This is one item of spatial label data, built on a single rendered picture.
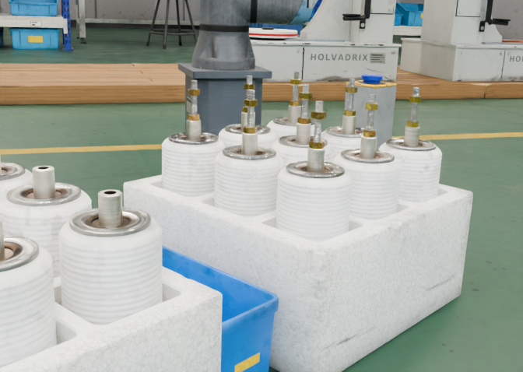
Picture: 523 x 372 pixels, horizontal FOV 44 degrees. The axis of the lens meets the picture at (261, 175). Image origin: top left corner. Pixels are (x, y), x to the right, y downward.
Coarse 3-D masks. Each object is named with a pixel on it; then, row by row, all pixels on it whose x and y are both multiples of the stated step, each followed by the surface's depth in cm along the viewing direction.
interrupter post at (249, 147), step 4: (256, 132) 90; (244, 136) 90; (248, 136) 89; (252, 136) 89; (256, 136) 90; (244, 140) 90; (248, 140) 89; (252, 140) 90; (256, 140) 90; (244, 144) 90; (248, 144) 90; (252, 144) 90; (256, 144) 90; (244, 148) 90; (248, 148) 90; (252, 148) 90; (256, 148) 90; (244, 152) 90; (248, 152) 90; (252, 152) 90; (256, 152) 90
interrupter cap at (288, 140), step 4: (284, 136) 101; (288, 136) 102; (292, 136) 102; (312, 136) 102; (280, 140) 98; (284, 140) 99; (288, 140) 99; (292, 140) 100; (324, 140) 100; (284, 144) 97; (288, 144) 96; (292, 144) 96; (296, 144) 96; (300, 144) 97; (304, 144) 97; (308, 144) 97
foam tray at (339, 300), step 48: (144, 192) 97; (192, 240) 91; (240, 240) 84; (288, 240) 79; (336, 240) 79; (384, 240) 85; (432, 240) 95; (288, 288) 79; (336, 288) 78; (384, 288) 87; (432, 288) 98; (288, 336) 81; (336, 336) 81; (384, 336) 90
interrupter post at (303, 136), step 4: (300, 124) 98; (308, 124) 98; (300, 128) 98; (304, 128) 98; (308, 128) 98; (300, 132) 98; (304, 132) 98; (308, 132) 98; (296, 136) 99; (300, 136) 98; (304, 136) 98; (308, 136) 98; (296, 140) 99; (300, 140) 98; (304, 140) 98; (308, 140) 99
